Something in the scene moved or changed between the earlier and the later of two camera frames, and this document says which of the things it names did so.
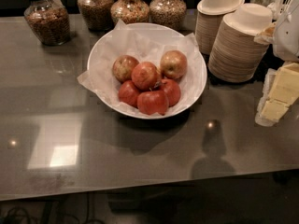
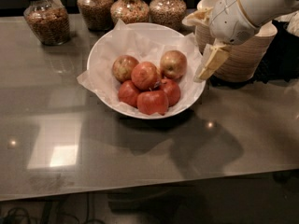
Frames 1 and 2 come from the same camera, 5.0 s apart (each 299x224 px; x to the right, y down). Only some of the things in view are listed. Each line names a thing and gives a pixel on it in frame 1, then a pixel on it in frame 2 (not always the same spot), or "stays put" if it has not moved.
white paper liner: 144,43 stays put
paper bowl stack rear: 220,0 stays put
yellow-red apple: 173,64 stays put
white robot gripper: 287,42 to 230,18
